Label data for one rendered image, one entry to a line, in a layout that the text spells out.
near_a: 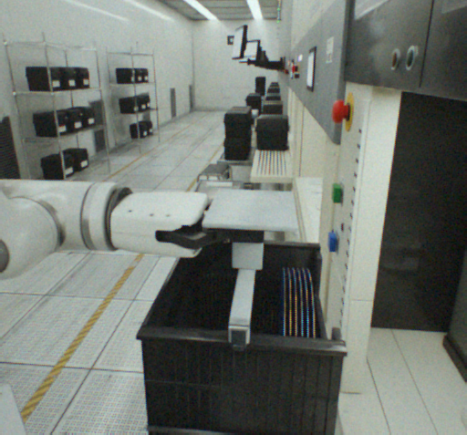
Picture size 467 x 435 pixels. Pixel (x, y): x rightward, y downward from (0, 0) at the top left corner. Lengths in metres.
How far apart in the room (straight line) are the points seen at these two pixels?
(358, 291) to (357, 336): 0.09
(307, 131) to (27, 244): 1.82
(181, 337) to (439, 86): 0.31
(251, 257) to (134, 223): 0.14
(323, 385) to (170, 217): 0.23
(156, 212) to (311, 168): 1.78
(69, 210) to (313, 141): 1.78
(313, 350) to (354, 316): 0.31
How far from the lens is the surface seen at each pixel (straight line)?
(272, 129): 3.06
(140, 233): 0.43
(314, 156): 2.15
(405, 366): 0.89
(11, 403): 1.02
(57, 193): 0.48
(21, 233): 0.43
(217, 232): 0.42
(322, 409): 0.46
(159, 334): 0.41
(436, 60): 0.36
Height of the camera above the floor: 1.42
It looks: 19 degrees down
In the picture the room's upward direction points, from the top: straight up
